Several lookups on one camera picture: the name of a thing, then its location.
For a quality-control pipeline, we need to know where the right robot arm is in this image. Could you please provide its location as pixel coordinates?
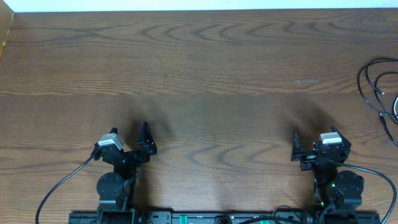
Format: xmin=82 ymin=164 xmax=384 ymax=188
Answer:
xmin=290 ymin=126 xmax=364 ymax=223

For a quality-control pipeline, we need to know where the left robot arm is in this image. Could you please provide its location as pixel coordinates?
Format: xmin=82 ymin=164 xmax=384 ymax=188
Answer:
xmin=91 ymin=121 xmax=157 ymax=223

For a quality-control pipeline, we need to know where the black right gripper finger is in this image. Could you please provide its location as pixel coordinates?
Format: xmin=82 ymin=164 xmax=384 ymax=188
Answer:
xmin=331 ymin=125 xmax=352 ymax=149
xmin=290 ymin=131 xmax=303 ymax=161

